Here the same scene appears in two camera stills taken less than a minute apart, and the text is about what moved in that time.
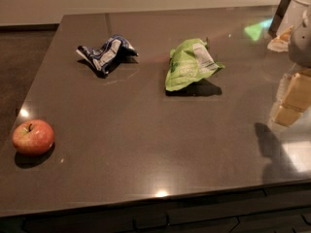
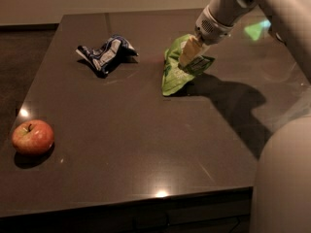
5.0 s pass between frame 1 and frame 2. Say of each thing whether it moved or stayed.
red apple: stayed
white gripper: moved
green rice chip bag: moved
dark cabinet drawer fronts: stayed
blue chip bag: stayed
